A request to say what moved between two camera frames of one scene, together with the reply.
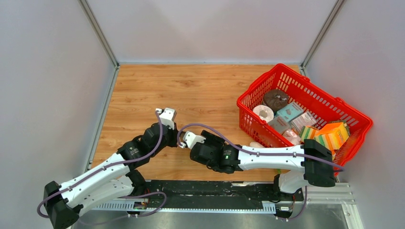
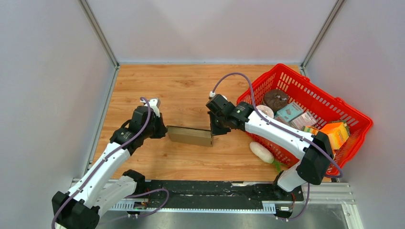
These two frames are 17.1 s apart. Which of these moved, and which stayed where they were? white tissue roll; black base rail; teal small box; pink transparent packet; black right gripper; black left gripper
Moved: black left gripper; black right gripper
Stayed: black base rail; teal small box; white tissue roll; pink transparent packet
